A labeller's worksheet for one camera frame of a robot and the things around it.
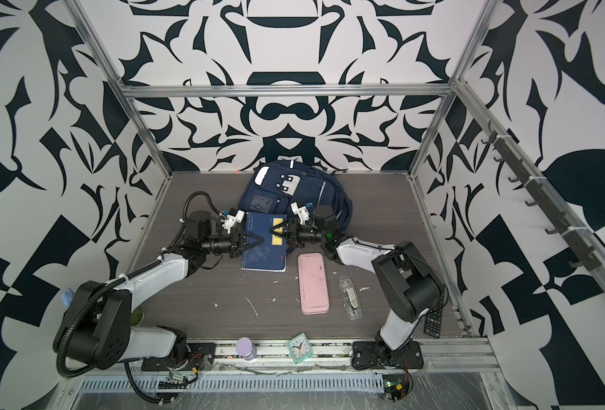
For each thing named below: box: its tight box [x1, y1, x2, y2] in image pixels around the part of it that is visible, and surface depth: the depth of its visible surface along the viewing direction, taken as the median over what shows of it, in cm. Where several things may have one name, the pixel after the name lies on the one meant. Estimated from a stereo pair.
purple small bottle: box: [234, 336, 258, 362], surface depth 71 cm
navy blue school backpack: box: [238, 160, 353, 232], surface depth 110 cm
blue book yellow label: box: [240, 211, 288, 273], surface depth 81 cm
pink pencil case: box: [297, 251, 330, 316], surface depth 87 cm
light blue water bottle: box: [61, 287, 75, 308], surface depth 63 cm
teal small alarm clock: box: [287, 332, 313, 364], surface depth 76 cm
